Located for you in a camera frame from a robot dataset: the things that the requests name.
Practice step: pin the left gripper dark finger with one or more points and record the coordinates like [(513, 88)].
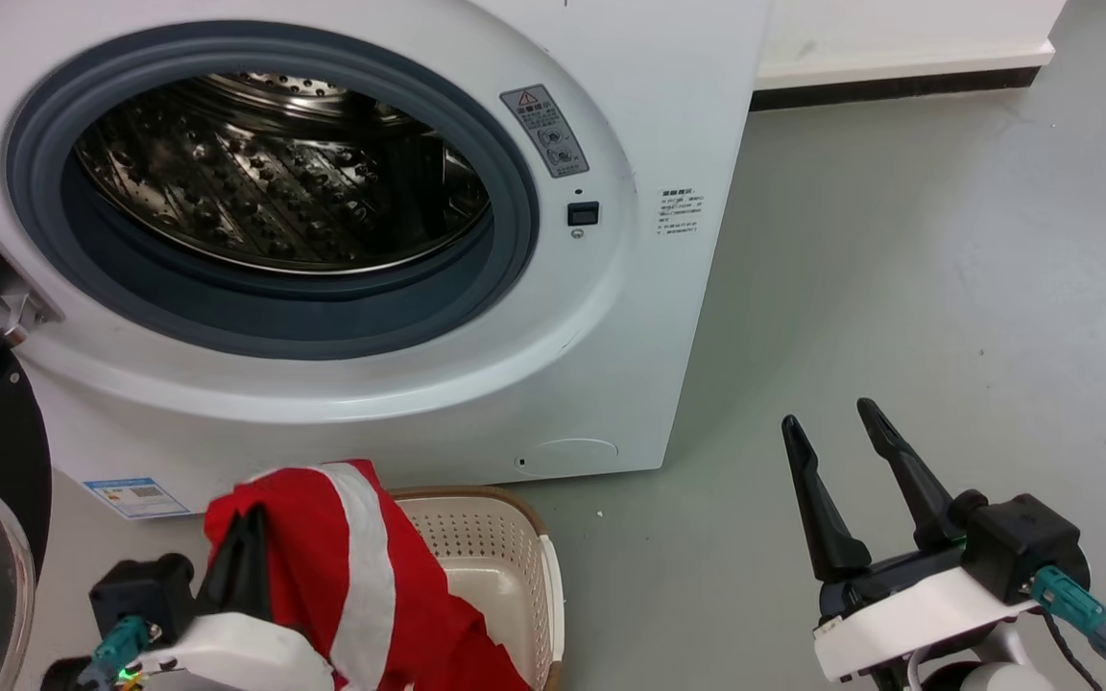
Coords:
[(225, 581), (259, 576)]

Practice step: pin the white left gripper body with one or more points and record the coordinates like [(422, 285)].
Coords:
[(236, 657)]

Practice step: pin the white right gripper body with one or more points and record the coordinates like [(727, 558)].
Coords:
[(908, 614)]

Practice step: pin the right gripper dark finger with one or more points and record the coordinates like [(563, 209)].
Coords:
[(827, 528), (918, 494)]

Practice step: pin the red and white garment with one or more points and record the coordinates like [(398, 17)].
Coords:
[(294, 537)]

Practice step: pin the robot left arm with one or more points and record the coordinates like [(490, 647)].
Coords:
[(63, 677)]

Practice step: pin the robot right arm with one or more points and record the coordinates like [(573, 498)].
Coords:
[(995, 674)]

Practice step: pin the cream perforated laundry basket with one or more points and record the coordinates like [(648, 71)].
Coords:
[(495, 547)]

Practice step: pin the stainless steel washing machine drum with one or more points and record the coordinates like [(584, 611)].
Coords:
[(227, 192)]

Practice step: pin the blue energy label sticker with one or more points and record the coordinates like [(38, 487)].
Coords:
[(135, 499)]

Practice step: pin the white front-load washing machine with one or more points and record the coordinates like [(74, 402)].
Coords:
[(611, 384)]

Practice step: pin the grey rubber door gasket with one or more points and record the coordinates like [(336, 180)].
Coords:
[(179, 317)]

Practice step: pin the round white filter cover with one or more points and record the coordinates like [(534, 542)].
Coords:
[(567, 458)]

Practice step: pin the white text sticker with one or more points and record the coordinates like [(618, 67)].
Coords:
[(681, 211)]

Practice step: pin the black door latch socket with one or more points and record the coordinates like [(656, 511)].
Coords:
[(583, 213)]

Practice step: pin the grey warning sticker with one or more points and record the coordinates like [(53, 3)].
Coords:
[(543, 131)]

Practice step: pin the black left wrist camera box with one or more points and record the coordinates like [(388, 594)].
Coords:
[(140, 590)]

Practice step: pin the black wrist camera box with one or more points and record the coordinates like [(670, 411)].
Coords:
[(1023, 542), (140, 590)]

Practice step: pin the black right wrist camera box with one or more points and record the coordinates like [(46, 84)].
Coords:
[(1023, 542)]

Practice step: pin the black wall baseboard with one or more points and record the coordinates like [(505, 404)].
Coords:
[(899, 88)]

